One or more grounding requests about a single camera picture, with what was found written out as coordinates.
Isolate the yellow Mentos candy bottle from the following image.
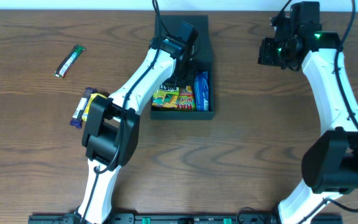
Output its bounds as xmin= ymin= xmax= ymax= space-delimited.
xmin=81 ymin=93 xmax=107 ymax=122

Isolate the dark green gift box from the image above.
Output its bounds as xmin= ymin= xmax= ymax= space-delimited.
xmin=150 ymin=15 xmax=214 ymax=120

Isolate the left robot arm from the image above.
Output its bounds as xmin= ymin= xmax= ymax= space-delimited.
xmin=75 ymin=36 xmax=194 ymax=223

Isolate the blue cookie wrapper pack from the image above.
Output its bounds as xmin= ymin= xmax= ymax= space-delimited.
xmin=194 ymin=71 xmax=209 ymax=111

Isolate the green Pretz snack box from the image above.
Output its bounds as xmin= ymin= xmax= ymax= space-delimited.
xmin=152 ymin=84 xmax=180 ymax=109

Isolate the purple white candy bar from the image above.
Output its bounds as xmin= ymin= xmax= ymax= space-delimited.
xmin=70 ymin=87 xmax=97 ymax=129

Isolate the green black candy bar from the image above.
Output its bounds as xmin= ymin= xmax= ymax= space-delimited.
xmin=54 ymin=44 xmax=86 ymax=78

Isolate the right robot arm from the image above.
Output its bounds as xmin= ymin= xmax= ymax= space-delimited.
xmin=258 ymin=31 xmax=358 ymax=223

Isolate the Haribo sour worms bag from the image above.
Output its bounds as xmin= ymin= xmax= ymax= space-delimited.
xmin=177 ymin=86 xmax=196 ymax=111

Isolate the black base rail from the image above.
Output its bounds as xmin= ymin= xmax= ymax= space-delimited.
xmin=28 ymin=212 xmax=343 ymax=224

